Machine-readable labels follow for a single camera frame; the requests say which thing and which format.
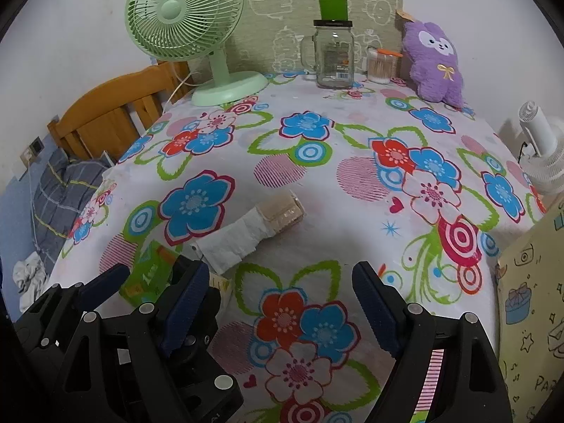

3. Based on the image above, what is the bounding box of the white fan cable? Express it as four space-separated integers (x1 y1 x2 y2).
168 72 195 103

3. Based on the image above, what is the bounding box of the yellow green tissue packet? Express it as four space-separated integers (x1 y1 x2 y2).
120 240 233 313

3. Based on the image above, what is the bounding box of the white beige cloth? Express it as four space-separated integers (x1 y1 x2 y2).
193 189 306 275

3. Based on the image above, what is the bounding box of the green printed wall sheet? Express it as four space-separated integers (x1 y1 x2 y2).
227 0 404 76

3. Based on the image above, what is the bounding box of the grey plaid pillow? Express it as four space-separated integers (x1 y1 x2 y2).
29 150 112 266

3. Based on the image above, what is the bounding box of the glass jar mug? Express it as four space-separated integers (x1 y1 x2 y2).
300 20 357 90

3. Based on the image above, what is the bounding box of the yellow printed fabric basket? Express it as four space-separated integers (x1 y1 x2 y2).
496 194 564 423

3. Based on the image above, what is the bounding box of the green plastic cup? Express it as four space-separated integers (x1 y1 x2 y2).
318 0 349 22

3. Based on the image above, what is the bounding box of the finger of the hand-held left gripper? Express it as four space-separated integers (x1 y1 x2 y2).
44 263 132 314
173 282 222 357

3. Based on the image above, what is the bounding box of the white crumpled cloth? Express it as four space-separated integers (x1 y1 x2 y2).
12 258 50 314

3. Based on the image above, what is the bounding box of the wall socket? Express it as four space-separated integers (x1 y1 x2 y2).
22 137 46 162

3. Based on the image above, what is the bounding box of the black fan cable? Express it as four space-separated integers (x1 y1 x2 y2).
516 140 540 161

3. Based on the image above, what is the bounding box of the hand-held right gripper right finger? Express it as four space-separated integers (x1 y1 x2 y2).
352 261 514 423

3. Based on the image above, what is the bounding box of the green desk fan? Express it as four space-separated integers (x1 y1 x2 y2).
124 0 269 107

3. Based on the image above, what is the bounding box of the purple plush bunny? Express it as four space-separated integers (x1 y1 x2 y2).
395 9 466 109

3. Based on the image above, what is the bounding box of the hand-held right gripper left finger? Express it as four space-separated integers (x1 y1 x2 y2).
54 258 211 423

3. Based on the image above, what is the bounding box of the wooden bed headboard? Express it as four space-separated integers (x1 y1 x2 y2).
48 61 195 165

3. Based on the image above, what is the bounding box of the floral tablecloth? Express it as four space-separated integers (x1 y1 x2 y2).
44 69 548 423

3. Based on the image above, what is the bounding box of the white standing fan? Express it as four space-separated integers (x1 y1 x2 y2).
517 100 564 197

